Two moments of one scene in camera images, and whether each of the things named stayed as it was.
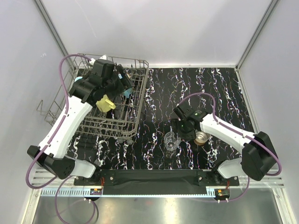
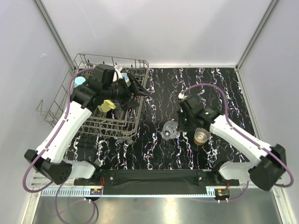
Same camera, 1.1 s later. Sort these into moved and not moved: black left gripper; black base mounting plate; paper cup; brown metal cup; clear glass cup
Moved: black left gripper; clear glass cup
Not moved: brown metal cup; paper cup; black base mounting plate
